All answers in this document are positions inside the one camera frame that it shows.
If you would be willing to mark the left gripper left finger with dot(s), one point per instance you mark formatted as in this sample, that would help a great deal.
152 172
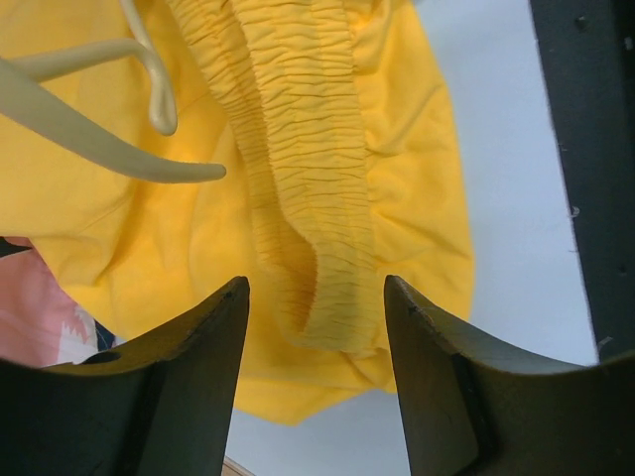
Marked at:
159 404

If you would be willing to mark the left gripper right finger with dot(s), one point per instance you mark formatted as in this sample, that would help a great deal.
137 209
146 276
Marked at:
473 404

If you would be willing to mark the yellow shorts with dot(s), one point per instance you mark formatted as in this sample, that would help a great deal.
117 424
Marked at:
334 124

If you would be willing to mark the yellow hanger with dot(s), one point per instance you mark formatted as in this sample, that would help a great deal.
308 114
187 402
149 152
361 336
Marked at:
90 76

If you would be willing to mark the pink shark print shorts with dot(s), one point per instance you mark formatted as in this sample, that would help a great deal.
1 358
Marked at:
40 324

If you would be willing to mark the wooden clothes rack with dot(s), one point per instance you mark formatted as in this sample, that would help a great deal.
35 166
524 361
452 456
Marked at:
232 468

